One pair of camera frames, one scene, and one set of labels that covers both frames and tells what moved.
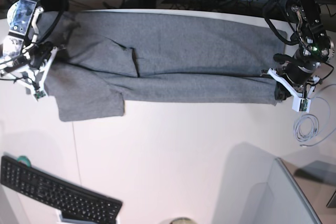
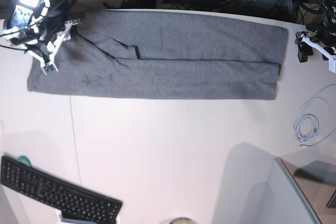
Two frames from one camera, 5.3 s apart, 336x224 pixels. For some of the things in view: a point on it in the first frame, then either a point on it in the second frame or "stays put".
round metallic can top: (182, 220) stays put
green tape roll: (24, 159) stays put
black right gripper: (297, 69) to (324, 32)
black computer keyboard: (77, 203) stays put
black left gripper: (39, 54) to (52, 26)
